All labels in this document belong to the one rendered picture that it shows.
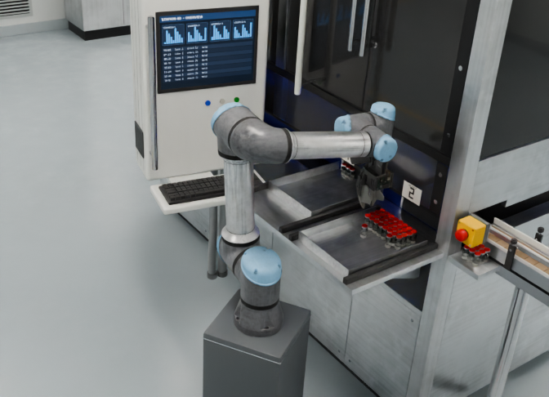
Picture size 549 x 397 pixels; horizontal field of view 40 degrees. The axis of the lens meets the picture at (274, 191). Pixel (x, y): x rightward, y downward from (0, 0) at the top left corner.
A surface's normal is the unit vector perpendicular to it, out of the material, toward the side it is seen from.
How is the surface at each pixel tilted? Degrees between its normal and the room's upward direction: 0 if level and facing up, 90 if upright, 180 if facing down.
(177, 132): 90
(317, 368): 0
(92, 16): 90
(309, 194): 0
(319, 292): 90
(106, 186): 0
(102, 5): 90
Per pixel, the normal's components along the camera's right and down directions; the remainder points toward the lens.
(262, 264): 0.11, -0.80
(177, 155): 0.40, 0.46
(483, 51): -0.82, 0.24
